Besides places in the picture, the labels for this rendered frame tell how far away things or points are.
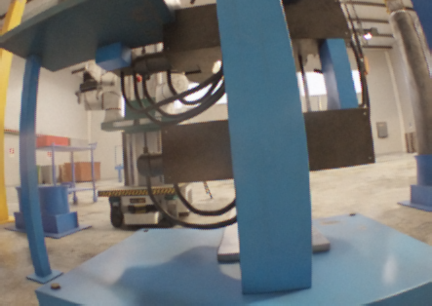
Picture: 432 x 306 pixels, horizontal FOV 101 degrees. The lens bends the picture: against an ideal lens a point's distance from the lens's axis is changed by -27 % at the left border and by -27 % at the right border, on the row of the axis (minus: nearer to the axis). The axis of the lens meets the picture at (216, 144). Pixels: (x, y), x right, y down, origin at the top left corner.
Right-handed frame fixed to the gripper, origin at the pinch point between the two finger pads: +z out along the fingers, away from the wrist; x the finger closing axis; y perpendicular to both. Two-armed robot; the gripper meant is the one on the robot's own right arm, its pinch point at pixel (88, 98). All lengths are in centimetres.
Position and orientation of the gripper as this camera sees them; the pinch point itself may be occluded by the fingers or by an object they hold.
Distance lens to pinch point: 166.7
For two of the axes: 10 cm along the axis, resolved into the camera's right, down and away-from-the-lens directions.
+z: 2.4, 8.6, -4.5
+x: -9.7, 1.8, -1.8
